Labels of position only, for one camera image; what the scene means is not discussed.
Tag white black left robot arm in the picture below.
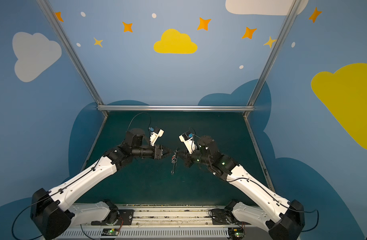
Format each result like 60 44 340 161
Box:
30 128 171 240

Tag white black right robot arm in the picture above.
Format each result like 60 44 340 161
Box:
176 133 305 240

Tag right controller board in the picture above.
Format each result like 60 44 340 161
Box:
227 228 245 240

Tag controller board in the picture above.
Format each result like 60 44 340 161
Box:
227 228 245 240
101 229 120 237

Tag left controller board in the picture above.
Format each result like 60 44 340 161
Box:
101 229 120 237

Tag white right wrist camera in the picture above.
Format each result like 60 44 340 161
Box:
179 131 197 154

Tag aluminium back frame rail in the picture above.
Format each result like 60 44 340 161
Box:
97 105 254 112

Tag black left camera cable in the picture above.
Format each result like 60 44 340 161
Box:
127 112 152 133

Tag aluminium left corner post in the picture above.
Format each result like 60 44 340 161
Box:
36 0 104 107

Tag aluminium corner post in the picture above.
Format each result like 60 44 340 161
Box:
243 0 302 121
36 0 104 107

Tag aluminium right corner post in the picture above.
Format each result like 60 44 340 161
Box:
243 0 302 121

